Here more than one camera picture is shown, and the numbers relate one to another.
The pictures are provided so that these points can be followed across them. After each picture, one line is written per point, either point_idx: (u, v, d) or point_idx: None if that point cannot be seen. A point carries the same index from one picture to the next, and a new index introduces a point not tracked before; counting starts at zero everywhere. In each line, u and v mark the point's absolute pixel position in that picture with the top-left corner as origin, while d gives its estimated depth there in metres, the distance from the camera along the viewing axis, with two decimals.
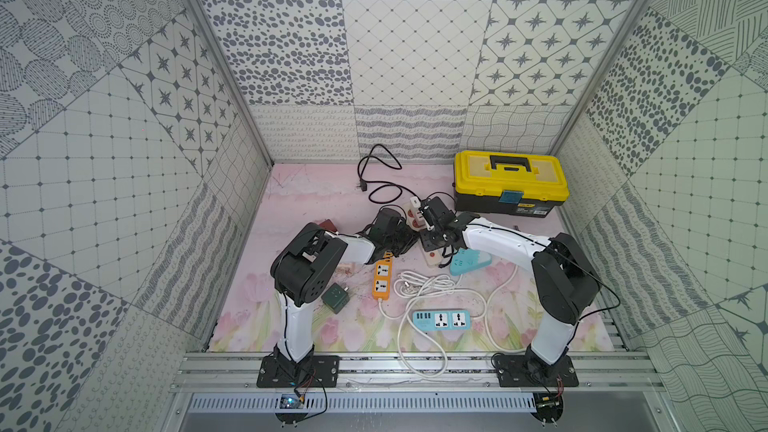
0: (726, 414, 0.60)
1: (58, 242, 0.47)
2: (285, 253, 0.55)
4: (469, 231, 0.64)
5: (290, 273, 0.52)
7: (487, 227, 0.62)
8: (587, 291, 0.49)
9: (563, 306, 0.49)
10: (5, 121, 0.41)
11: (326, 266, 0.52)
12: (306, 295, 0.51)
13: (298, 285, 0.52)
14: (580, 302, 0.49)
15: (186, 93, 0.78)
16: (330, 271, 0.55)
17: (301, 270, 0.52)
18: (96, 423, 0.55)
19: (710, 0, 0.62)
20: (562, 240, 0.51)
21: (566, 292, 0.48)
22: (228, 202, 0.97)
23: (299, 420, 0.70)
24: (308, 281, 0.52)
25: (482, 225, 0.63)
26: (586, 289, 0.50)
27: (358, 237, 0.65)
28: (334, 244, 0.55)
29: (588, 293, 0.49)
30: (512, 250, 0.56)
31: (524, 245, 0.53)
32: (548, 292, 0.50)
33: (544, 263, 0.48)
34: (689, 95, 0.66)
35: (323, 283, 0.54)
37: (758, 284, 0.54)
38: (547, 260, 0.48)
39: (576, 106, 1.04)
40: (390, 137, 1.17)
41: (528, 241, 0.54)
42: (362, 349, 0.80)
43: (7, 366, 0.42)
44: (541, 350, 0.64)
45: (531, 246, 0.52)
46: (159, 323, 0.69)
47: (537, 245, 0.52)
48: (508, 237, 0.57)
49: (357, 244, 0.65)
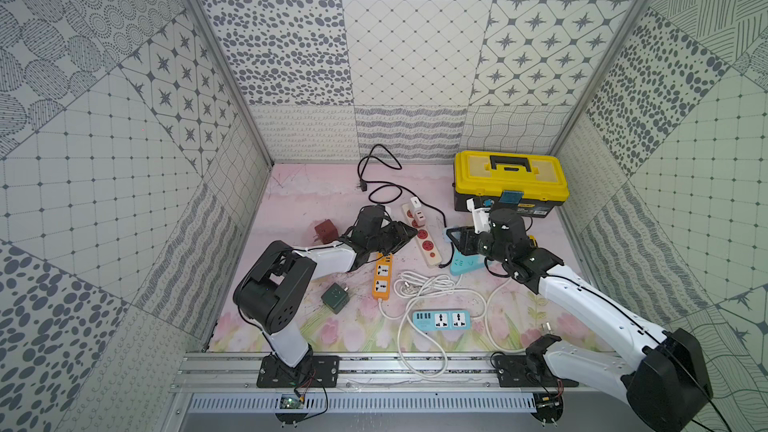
0: (726, 414, 0.60)
1: (57, 241, 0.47)
2: (248, 279, 0.49)
4: (551, 283, 0.54)
5: (254, 300, 0.47)
7: (579, 288, 0.51)
8: (695, 402, 0.41)
9: (662, 417, 0.40)
10: (5, 121, 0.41)
11: (292, 292, 0.47)
12: (273, 323, 0.46)
13: (263, 313, 0.46)
14: (686, 415, 0.40)
15: (186, 93, 0.78)
16: (297, 295, 0.49)
17: (266, 298, 0.47)
18: (96, 423, 0.55)
19: (711, 0, 0.62)
20: (679, 337, 0.42)
21: (676, 408, 0.40)
22: (228, 202, 0.97)
23: (299, 420, 0.70)
24: (275, 307, 0.46)
25: (570, 280, 0.53)
26: (694, 400, 0.41)
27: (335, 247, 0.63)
28: (301, 267, 0.48)
29: (694, 405, 0.41)
30: (610, 330, 0.46)
31: (628, 330, 0.44)
32: (645, 390, 0.41)
33: (656, 366, 0.39)
34: (690, 95, 0.66)
35: (292, 309, 0.49)
37: (758, 284, 0.54)
38: (659, 363, 0.39)
39: (576, 106, 1.04)
40: (390, 137, 1.17)
41: (635, 327, 0.44)
42: (362, 350, 0.80)
43: (7, 366, 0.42)
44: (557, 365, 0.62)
45: (638, 336, 0.43)
46: (159, 323, 0.69)
47: (648, 338, 0.42)
48: (606, 313, 0.47)
49: (332, 255, 0.59)
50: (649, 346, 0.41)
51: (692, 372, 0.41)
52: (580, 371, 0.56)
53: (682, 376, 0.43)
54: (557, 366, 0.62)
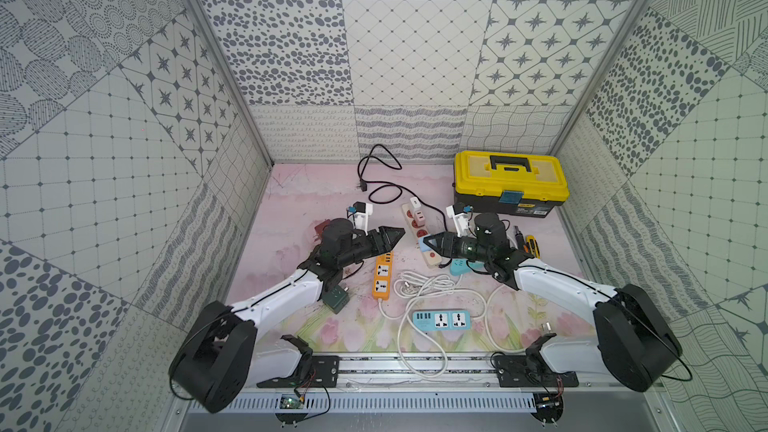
0: (726, 414, 0.60)
1: (57, 242, 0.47)
2: (181, 356, 0.42)
4: (521, 272, 0.60)
5: (193, 372, 0.42)
7: (542, 269, 0.57)
8: (658, 355, 0.43)
9: (631, 369, 0.42)
10: (5, 121, 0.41)
11: (229, 366, 0.40)
12: (214, 404, 0.40)
13: (202, 389, 0.40)
14: (651, 366, 0.42)
15: (186, 93, 0.78)
16: (240, 366, 0.42)
17: (204, 371, 0.42)
18: (96, 423, 0.55)
19: (711, 0, 0.62)
20: (631, 293, 0.45)
21: (636, 353, 0.43)
22: (228, 202, 0.97)
23: (299, 420, 0.70)
24: (213, 386, 0.40)
25: (536, 266, 0.59)
26: (657, 353, 0.43)
27: (294, 284, 0.56)
28: (235, 340, 0.41)
29: (660, 359, 0.43)
30: (573, 298, 0.50)
31: (585, 293, 0.48)
32: (614, 349, 0.44)
33: (608, 315, 0.43)
34: (690, 95, 0.66)
35: (238, 382, 0.43)
37: (758, 284, 0.54)
38: (612, 313, 0.44)
39: (575, 106, 1.05)
40: (390, 137, 1.17)
41: (590, 290, 0.48)
42: (362, 350, 0.80)
43: (7, 366, 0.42)
44: (553, 359, 0.62)
45: (592, 295, 0.47)
46: (159, 323, 0.69)
47: (601, 295, 0.47)
48: (566, 283, 0.52)
49: (292, 297, 0.53)
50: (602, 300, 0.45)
51: (652, 327, 0.44)
52: (572, 356, 0.56)
53: (645, 334, 0.44)
54: (553, 360, 0.62)
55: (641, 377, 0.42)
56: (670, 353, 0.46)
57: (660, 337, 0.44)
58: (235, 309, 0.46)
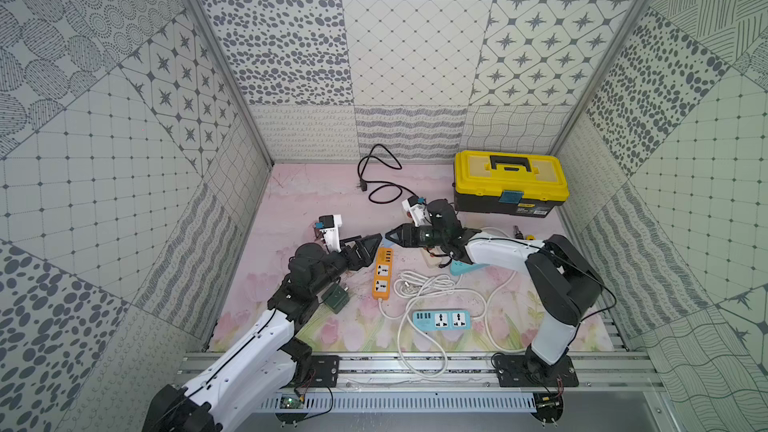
0: (726, 414, 0.60)
1: (57, 242, 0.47)
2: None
4: (472, 246, 0.66)
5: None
7: (487, 238, 0.63)
8: (586, 290, 0.50)
9: (563, 309, 0.49)
10: (5, 121, 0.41)
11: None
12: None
13: None
14: (579, 301, 0.49)
15: (186, 93, 0.78)
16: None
17: None
18: (96, 423, 0.55)
19: (711, 0, 0.62)
20: (555, 241, 0.52)
21: (562, 291, 0.49)
22: (228, 202, 0.97)
23: (299, 420, 0.70)
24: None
25: (482, 238, 0.64)
26: (585, 289, 0.50)
27: (257, 336, 0.51)
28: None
29: (589, 294, 0.51)
30: (512, 257, 0.56)
31: (519, 249, 0.54)
32: (547, 295, 0.50)
33: (538, 262, 0.50)
34: (690, 95, 0.66)
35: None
37: (758, 284, 0.54)
38: (541, 260, 0.50)
39: (575, 106, 1.05)
40: (390, 137, 1.17)
41: (523, 245, 0.55)
42: (362, 350, 0.80)
43: (7, 366, 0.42)
44: (543, 352, 0.63)
45: (526, 249, 0.53)
46: (159, 323, 0.69)
47: (532, 248, 0.53)
48: (505, 244, 0.58)
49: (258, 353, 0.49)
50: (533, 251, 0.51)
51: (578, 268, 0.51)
52: (546, 335, 0.60)
53: (574, 274, 0.51)
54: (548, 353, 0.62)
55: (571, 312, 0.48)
56: (597, 286, 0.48)
57: (584, 273, 0.51)
58: (189, 391, 0.42)
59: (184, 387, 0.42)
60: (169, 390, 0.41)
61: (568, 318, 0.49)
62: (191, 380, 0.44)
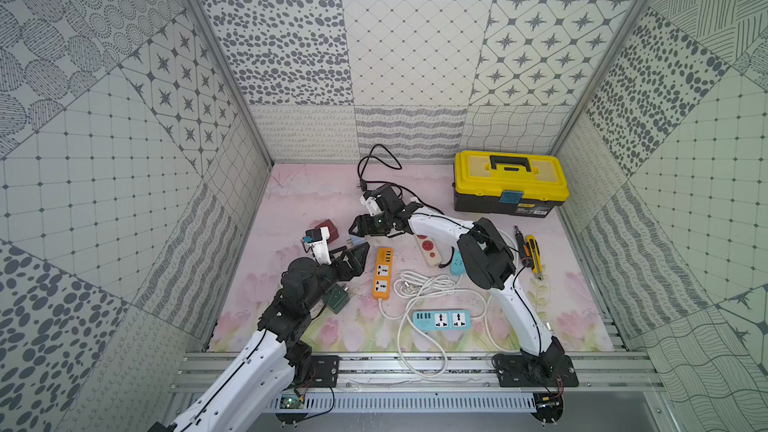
0: (726, 414, 0.60)
1: (57, 241, 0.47)
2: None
4: (413, 220, 0.75)
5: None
7: (429, 216, 0.72)
8: (499, 261, 0.62)
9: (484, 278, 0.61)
10: (5, 121, 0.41)
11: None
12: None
13: None
14: (494, 270, 0.61)
15: (186, 93, 0.78)
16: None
17: None
18: (96, 423, 0.55)
19: (711, 0, 0.62)
20: (483, 223, 0.63)
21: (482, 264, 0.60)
22: (228, 202, 0.97)
23: (299, 419, 0.70)
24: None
25: (425, 214, 0.73)
26: (499, 260, 0.62)
27: (246, 359, 0.51)
28: None
29: (501, 263, 0.62)
30: (446, 235, 0.67)
31: (453, 228, 0.65)
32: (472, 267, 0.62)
33: (464, 241, 0.60)
34: (690, 95, 0.66)
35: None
37: (758, 284, 0.54)
38: (468, 241, 0.60)
39: (576, 106, 1.04)
40: (390, 137, 1.17)
41: (457, 226, 0.65)
42: (362, 350, 0.80)
43: (7, 366, 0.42)
44: (527, 344, 0.66)
45: (458, 229, 0.64)
46: (159, 324, 0.69)
47: (463, 229, 0.64)
48: (442, 223, 0.68)
49: (247, 381, 0.48)
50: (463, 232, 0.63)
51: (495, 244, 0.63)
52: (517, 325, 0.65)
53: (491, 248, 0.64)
54: (530, 344, 0.65)
55: (488, 279, 0.60)
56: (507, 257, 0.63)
57: (500, 248, 0.63)
58: (178, 428, 0.42)
59: (173, 424, 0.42)
60: (158, 428, 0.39)
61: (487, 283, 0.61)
62: (180, 415, 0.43)
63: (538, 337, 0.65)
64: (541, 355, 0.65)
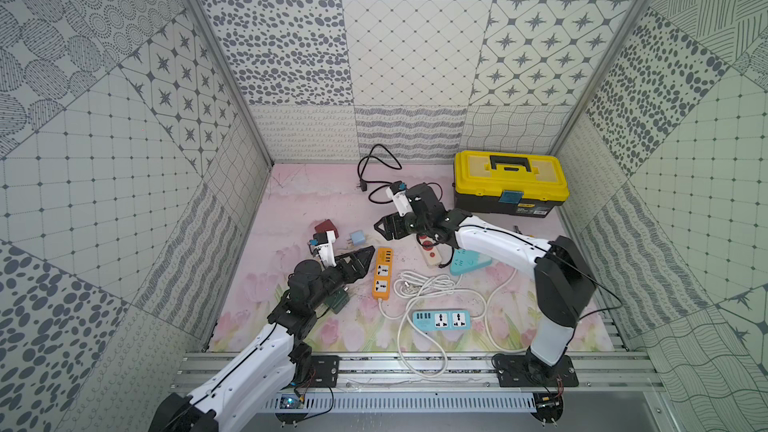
0: (726, 414, 0.60)
1: (57, 242, 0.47)
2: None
4: (464, 233, 0.61)
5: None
7: (487, 230, 0.59)
8: (584, 293, 0.49)
9: (562, 314, 0.49)
10: (5, 121, 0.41)
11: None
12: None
13: None
14: (578, 306, 0.47)
15: (186, 94, 0.78)
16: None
17: None
18: (96, 423, 0.55)
19: (710, 0, 0.62)
20: (561, 242, 0.50)
21: (567, 297, 0.46)
22: (228, 202, 0.97)
23: (299, 419, 0.70)
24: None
25: (478, 227, 0.60)
26: (582, 292, 0.49)
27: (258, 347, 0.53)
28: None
29: (585, 296, 0.48)
30: (510, 254, 0.54)
31: (522, 249, 0.52)
32: (547, 297, 0.49)
33: (545, 269, 0.47)
34: (689, 95, 0.66)
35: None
37: (758, 284, 0.54)
38: (549, 266, 0.47)
39: (576, 106, 1.04)
40: (390, 137, 1.17)
41: (527, 245, 0.52)
42: (362, 350, 0.80)
43: (7, 366, 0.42)
44: (544, 354, 0.63)
45: (530, 250, 0.51)
46: (159, 324, 0.69)
47: (537, 250, 0.51)
48: (505, 240, 0.55)
49: (259, 365, 0.50)
50: (538, 255, 0.50)
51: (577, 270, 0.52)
52: (546, 337, 0.60)
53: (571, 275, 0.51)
54: (548, 354, 0.62)
55: (570, 318, 0.48)
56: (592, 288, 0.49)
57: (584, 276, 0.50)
58: (194, 399, 0.43)
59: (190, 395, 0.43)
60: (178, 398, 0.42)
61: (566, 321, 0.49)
62: (196, 388, 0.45)
63: (562, 354, 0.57)
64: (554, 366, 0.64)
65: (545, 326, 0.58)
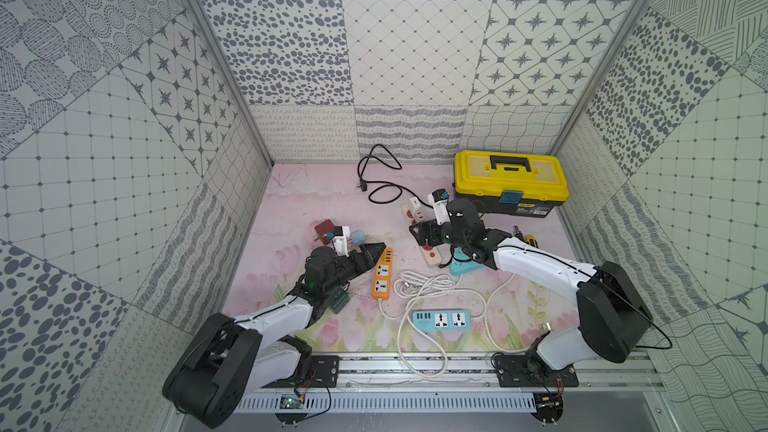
0: (726, 414, 0.60)
1: (57, 242, 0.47)
2: (180, 369, 0.42)
4: (501, 253, 0.60)
5: (182, 390, 0.41)
7: (525, 251, 0.57)
8: (636, 326, 0.45)
9: (609, 344, 0.44)
10: (5, 121, 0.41)
11: (235, 372, 0.41)
12: (214, 417, 0.39)
13: (200, 407, 0.40)
14: (629, 339, 0.44)
15: (186, 93, 0.78)
16: (245, 375, 0.43)
17: (204, 384, 0.41)
18: (96, 423, 0.55)
19: (710, 0, 0.62)
20: (609, 269, 0.47)
21: (616, 329, 0.44)
22: (228, 202, 0.97)
23: (299, 420, 0.70)
24: (211, 398, 0.40)
25: (517, 247, 0.59)
26: (635, 325, 0.45)
27: (288, 305, 0.57)
28: (241, 347, 0.43)
29: (638, 329, 0.45)
30: (552, 278, 0.51)
31: (565, 273, 0.49)
32: (595, 327, 0.45)
33: (592, 295, 0.44)
34: (690, 95, 0.66)
35: (239, 392, 0.43)
37: (758, 284, 0.54)
38: (595, 293, 0.44)
39: (575, 106, 1.05)
40: (390, 137, 1.17)
41: (570, 269, 0.49)
42: (362, 350, 0.80)
43: (7, 366, 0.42)
44: (549, 358, 0.63)
45: (573, 275, 0.48)
46: (159, 324, 0.69)
47: (581, 275, 0.48)
48: (546, 264, 0.52)
49: (289, 317, 0.55)
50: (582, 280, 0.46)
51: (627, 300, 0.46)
52: (562, 346, 0.58)
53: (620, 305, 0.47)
54: (554, 358, 0.62)
55: (621, 351, 0.43)
56: (644, 323, 0.46)
57: (635, 308, 0.46)
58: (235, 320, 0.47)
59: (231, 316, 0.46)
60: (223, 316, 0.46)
61: (613, 351, 0.44)
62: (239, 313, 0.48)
63: (568, 362, 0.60)
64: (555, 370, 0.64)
65: (567, 339, 0.55)
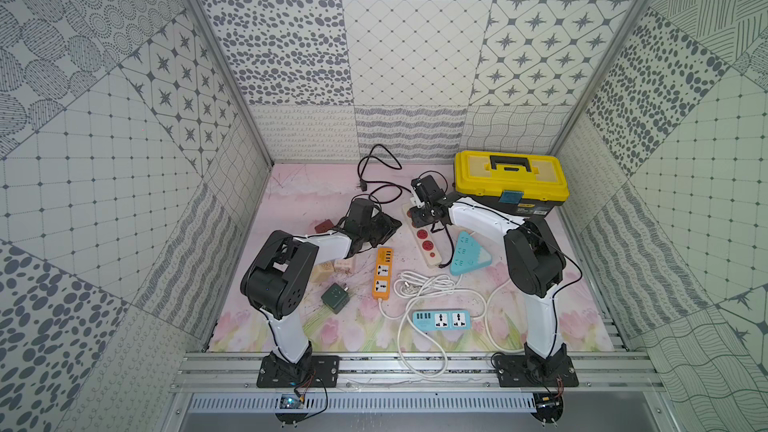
0: (726, 414, 0.60)
1: (57, 242, 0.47)
2: (255, 268, 0.51)
4: (454, 209, 0.69)
5: (263, 287, 0.49)
7: (472, 204, 0.67)
8: (551, 266, 0.55)
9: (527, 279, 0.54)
10: (5, 121, 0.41)
11: (299, 275, 0.49)
12: (285, 306, 0.48)
13: (272, 298, 0.49)
14: (542, 275, 0.54)
15: (186, 94, 0.78)
16: (305, 279, 0.52)
17: (274, 283, 0.49)
18: (96, 423, 0.55)
19: (710, 0, 0.62)
20: (535, 221, 0.56)
21: (530, 264, 0.54)
22: (228, 202, 0.97)
23: (299, 419, 0.70)
24: (283, 292, 0.49)
25: (467, 203, 0.68)
26: (551, 264, 0.55)
27: (334, 233, 0.67)
28: (304, 252, 0.51)
29: (552, 268, 0.55)
30: (490, 227, 0.61)
31: (500, 223, 0.59)
32: (515, 266, 0.56)
33: (514, 238, 0.54)
34: (689, 95, 0.66)
35: (301, 291, 0.52)
37: (758, 284, 0.54)
38: (517, 236, 0.54)
39: (575, 106, 1.05)
40: (390, 136, 1.17)
41: (504, 220, 0.59)
42: (362, 350, 0.80)
43: (7, 366, 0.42)
44: (537, 345, 0.65)
45: (505, 224, 0.58)
46: (159, 323, 0.69)
47: (512, 224, 0.57)
48: (487, 216, 0.62)
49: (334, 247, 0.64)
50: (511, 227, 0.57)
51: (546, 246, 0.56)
52: (535, 326, 0.63)
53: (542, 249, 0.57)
54: (541, 344, 0.63)
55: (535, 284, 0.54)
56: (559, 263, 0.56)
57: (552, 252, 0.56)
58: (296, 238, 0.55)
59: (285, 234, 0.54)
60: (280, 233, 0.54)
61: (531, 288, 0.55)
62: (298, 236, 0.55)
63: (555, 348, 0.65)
64: (548, 357, 0.64)
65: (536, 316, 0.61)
